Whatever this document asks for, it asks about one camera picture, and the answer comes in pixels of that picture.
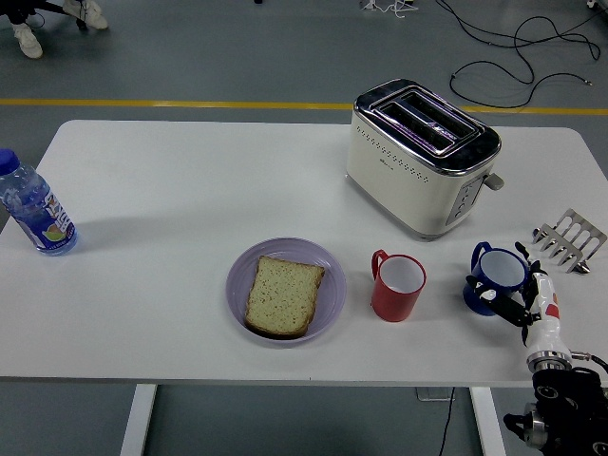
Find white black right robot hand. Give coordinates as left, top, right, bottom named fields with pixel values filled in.
left=464, top=240, right=571, bottom=360

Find blue cup white inside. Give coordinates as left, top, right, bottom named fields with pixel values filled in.
left=463, top=240, right=529, bottom=317

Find red cup white inside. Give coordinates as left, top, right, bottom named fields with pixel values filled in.
left=370, top=249, right=428, bottom=324

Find slice of bread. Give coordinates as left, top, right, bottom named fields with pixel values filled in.
left=243, top=255, right=327, bottom=340

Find metal toast rack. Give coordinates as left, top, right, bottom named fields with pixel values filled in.
left=530, top=207, right=608, bottom=276

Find white table leg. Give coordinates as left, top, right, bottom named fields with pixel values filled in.
left=119, top=383, right=159, bottom=456
left=469, top=387, right=507, bottom=456

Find cream and chrome toaster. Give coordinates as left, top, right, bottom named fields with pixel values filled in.
left=345, top=78, right=505, bottom=242

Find purple plate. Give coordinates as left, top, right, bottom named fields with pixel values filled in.
left=225, top=237, right=348, bottom=350

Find water bottle blue cap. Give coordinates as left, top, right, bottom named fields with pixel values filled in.
left=0, top=148, right=79, bottom=257

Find black office chair base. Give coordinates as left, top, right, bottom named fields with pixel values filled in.
left=28, top=0, right=89, bottom=32

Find person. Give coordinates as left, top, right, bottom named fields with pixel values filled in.
left=0, top=0, right=109, bottom=60

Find black cable under table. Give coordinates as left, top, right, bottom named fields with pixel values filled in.
left=437, top=387, right=456, bottom=456

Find black floor cable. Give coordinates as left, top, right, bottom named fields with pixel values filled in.
left=434, top=0, right=608, bottom=109

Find white floor cables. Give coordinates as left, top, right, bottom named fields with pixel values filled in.
left=359, top=0, right=419, bottom=21

